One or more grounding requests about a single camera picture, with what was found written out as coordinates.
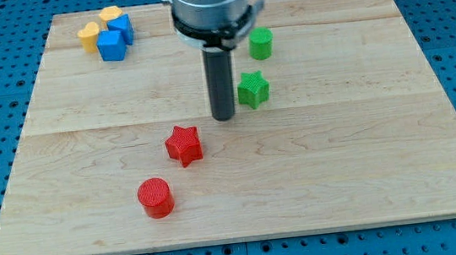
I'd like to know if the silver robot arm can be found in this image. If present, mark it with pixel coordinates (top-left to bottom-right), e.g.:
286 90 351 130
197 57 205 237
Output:
161 0 265 53

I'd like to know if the green star block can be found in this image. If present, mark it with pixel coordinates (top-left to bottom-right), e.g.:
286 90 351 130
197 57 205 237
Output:
237 71 270 110

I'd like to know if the red star block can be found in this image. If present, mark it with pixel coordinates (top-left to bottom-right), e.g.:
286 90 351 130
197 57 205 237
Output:
165 125 204 168

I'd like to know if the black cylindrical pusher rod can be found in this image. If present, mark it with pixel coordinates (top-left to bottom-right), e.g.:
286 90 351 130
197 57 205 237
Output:
203 51 236 122

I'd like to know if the green cylinder block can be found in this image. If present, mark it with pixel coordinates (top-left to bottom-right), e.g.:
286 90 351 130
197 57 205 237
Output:
248 27 273 61

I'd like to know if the red cylinder block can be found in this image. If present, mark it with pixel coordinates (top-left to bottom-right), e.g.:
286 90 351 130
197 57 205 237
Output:
137 177 175 219

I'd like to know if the wooden board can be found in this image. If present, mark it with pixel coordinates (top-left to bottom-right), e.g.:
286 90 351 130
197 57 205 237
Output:
0 0 456 255

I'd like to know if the blue cube block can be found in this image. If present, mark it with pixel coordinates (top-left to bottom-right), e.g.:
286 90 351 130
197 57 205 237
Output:
96 30 127 62

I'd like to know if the blue pentagon block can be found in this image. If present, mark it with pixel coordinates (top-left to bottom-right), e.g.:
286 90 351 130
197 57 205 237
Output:
106 14 135 46

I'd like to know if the yellow hexagon block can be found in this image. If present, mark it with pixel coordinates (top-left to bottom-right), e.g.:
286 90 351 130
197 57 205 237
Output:
98 5 122 30

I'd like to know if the yellow heart block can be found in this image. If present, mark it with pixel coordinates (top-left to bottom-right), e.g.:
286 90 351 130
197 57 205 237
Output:
77 21 100 53

